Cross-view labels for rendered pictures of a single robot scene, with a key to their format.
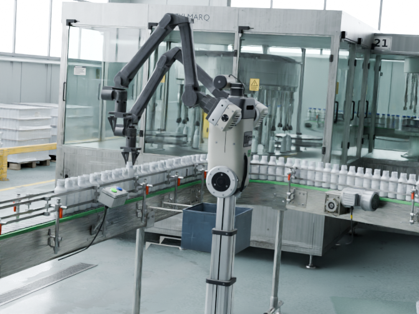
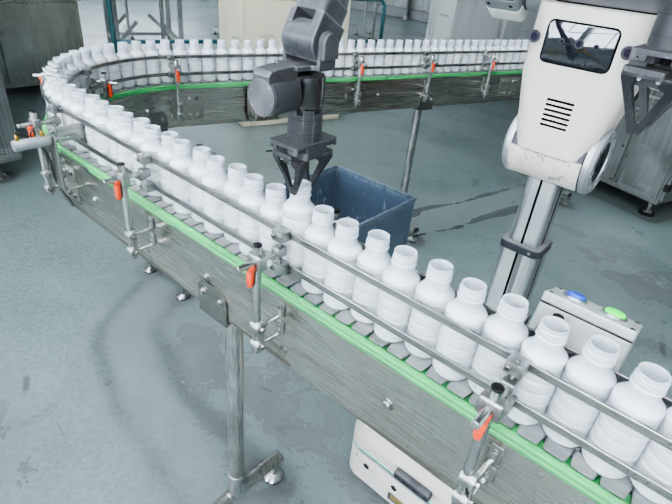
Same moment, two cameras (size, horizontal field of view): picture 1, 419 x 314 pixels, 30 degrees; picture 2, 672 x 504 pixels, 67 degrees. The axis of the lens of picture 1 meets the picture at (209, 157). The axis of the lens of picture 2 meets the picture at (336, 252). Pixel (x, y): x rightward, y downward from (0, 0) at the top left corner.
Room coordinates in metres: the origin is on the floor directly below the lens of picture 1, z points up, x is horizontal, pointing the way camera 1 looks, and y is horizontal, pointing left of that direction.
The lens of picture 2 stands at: (3.94, 1.19, 1.56)
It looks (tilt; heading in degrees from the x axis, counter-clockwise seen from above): 31 degrees down; 288
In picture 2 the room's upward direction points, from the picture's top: 6 degrees clockwise
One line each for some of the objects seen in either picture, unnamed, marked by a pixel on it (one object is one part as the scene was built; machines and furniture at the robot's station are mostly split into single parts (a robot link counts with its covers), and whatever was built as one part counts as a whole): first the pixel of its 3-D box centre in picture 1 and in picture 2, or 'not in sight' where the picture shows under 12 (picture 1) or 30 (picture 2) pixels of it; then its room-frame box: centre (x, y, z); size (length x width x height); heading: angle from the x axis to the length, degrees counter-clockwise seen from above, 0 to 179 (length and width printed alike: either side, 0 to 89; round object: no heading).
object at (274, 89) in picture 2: (125, 126); (290, 71); (4.28, 0.47, 1.39); 0.12 x 0.09 x 0.12; 70
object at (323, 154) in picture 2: (131, 156); (304, 166); (4.27, 0.43, 1.22); 0.07 x 0.07 x 0.09; 70
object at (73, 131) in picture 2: not in sight; (62, 170); (5.08, 0.23, 0.96); 0.23 x 0.10 x 0.27; 70
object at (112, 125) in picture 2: (174, 171); (120, 139); (4.88, 0.21, 1.08); 0.06 x 0.06 x 0.17
